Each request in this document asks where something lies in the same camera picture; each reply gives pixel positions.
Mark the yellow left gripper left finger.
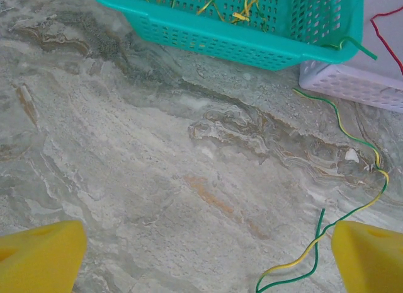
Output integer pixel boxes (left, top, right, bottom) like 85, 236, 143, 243
0, 220, 88, 293

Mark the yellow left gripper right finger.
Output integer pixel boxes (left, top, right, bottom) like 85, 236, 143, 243
332, 220, 403, 293

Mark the red cable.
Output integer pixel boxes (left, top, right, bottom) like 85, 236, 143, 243
370, 5, 403, 77

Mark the lavender plastic basket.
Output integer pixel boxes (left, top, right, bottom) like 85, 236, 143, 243
298, 0, 403, 114

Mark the teal plastic basket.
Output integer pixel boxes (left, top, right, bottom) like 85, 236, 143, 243
86, 0, 365, 72

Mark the green cable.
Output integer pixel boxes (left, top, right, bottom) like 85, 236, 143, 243
255, 207, 326, 293

